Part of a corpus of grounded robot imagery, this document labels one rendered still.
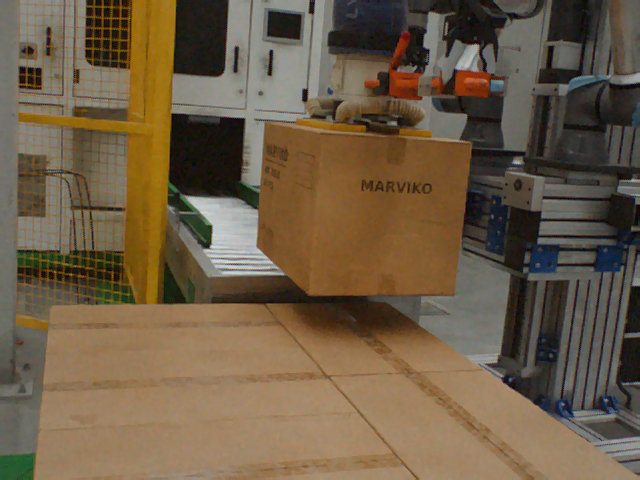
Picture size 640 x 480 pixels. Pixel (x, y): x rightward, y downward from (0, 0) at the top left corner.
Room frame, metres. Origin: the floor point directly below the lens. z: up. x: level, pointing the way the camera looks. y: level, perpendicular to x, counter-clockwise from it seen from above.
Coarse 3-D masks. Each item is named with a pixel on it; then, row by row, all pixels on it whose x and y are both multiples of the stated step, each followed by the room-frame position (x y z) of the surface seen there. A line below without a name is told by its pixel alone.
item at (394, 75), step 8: (384, 72) 1.95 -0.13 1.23; (392, 72) 1.87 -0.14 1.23; (400, 72) 1.88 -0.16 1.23; (384, 80) 1.91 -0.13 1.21; (392, 80) 1.87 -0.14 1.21; (376, 88) 1.93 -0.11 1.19; (384, 88) 1.88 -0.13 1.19; (392, 88) 1.87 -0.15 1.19; (392, 96) 1.96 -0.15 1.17; (400, 96) 1.88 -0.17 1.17; (408, 96) 1.89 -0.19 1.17; (416, 96) 1.89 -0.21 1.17
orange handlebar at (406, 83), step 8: (368, 80) 2.06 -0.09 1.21; (376, 80) 2.00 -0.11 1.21; (400, 80) 1.85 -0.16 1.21; (408, 80) 1.80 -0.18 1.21; (416, 80) 1.76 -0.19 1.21; (464, 80) 1.54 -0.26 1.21; (472, 80) 1.53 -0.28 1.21; (480, 80) 1.54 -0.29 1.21; (400, 88) 1.86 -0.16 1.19; (408, 88) 1.79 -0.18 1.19; (416, 88) 1.78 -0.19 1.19; (472, 88) 1.54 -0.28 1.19; (480, 88) 1.54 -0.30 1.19
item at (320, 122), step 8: (296, 120) 2.27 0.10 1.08; (304, 120) 2.19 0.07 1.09; (312, 120) 2.16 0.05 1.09; (320, 120) 2.09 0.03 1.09; (328, 120) 2.10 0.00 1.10; (320, 128) 2.04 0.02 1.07; (328, 128) 1.97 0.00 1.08; (336, 128) 1.96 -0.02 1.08; (344, 128) 1.97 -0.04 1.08; (352, 128) 1.97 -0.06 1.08; (360, 128) 1.98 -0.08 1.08
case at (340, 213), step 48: (288, 144) 2.07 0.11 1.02; (336, 144) 1.80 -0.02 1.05; (384, 144) 1.84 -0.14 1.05; (432, 144) 1.88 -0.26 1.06; (288, 192) 2.03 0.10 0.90; (336, 192) 1.80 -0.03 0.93; (384, 192) 1.84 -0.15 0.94; (432, 192) 1.88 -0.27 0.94; (288, 240) 2.00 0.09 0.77; (336, 240) 1.81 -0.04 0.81; (384, 240) 1.85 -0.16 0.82; (432, 240) 1.89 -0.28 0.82; (336, 288) 1.81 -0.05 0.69; (384, 288) 1.85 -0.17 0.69; (432, 288) 1.89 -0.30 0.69
